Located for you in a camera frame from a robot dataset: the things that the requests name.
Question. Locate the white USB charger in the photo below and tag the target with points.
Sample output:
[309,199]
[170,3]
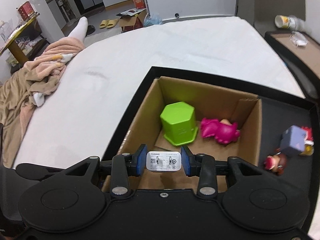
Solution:
[163,161]

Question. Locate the white sock foot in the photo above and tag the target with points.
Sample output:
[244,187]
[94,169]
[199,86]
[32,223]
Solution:
[80,31]

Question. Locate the paper cup stack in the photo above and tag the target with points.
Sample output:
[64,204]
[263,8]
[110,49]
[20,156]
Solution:
[289,22]

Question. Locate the open cardboard box on floor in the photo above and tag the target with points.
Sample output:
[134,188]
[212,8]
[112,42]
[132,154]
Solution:
[132,19]

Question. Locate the brown cardboard box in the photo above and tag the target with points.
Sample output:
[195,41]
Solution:
[209,102]

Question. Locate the yellow slippers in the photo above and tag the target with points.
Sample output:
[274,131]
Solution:
[108,24]

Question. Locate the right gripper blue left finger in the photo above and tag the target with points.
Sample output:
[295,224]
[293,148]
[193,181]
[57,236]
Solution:
[127,165]

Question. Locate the white face mask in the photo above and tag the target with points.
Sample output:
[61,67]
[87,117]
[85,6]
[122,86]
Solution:
[298,39]

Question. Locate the red crab figurine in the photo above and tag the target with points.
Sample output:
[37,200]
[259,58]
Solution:
[308,142]

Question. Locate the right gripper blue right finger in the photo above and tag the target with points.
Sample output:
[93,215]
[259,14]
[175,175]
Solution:
[202,166]

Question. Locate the black shallow tray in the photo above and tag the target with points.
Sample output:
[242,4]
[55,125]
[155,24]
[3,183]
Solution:
[279,111]

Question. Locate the pink bear figurine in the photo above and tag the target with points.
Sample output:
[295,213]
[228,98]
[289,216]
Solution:
[222,131]

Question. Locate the black tray with brown base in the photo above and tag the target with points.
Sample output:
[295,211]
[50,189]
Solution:
[302,62]

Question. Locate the beige blanket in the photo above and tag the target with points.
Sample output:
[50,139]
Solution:
[42,75]

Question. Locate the brown-haired girl figurine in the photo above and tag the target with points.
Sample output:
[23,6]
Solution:
[276,163]

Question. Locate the green hexagonal box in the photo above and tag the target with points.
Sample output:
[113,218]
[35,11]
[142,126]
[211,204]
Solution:
[179,123]

